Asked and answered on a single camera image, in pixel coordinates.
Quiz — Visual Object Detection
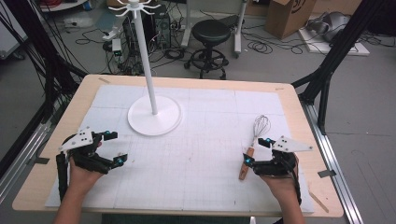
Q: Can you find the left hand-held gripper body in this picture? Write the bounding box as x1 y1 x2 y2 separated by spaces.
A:
59 126 116 175

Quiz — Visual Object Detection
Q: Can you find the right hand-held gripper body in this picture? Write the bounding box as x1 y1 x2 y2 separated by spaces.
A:
251 135 314 179

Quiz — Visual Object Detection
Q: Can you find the wire whisk with wooden handle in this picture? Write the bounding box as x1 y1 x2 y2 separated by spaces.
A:
238 114 272 181

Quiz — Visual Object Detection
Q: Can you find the person's right hand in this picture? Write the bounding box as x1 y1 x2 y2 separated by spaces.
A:
260 155 301 201

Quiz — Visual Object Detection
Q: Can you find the person's left hand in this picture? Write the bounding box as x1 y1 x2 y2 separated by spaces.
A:
68 141 105 191

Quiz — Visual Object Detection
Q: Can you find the thin wooden stick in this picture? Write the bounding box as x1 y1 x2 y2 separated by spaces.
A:
307 190 330 215

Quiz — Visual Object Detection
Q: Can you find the white grid mat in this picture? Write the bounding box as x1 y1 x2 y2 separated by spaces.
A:
45 84 316 215

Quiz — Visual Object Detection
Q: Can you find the white hook stand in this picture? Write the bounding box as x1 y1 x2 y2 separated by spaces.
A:
107 0 183 137

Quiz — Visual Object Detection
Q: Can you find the white power adapter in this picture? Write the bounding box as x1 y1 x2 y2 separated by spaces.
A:
110 38 123 58

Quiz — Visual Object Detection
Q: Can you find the white stand leg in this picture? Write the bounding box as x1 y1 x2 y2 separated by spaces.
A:
233 0 248 59
180 0 193 49

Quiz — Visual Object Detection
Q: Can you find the black computer tower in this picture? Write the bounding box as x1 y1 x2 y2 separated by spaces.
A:
148 4 173 49

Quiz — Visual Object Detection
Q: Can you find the white flat board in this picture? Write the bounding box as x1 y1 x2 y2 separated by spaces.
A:
298 27 372 57

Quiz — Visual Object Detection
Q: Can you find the black round stool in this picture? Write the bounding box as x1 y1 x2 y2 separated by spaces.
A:
183 19 233 80

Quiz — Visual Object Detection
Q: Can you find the cardboard box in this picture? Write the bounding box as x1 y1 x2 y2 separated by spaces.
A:
264 0 316 41

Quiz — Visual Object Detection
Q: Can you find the grey device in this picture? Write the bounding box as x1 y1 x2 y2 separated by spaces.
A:
305 11 352 43

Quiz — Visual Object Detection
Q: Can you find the aluminium rail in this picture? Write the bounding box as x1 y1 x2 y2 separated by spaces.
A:
0 120 53 203
300 101 364 224

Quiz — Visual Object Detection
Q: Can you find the black metal frame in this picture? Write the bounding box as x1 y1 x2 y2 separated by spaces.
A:
291 0 387 135
0 0 88 180

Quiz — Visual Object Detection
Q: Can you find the coiled black floor cable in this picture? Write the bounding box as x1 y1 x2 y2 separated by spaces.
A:
247 40 275 55

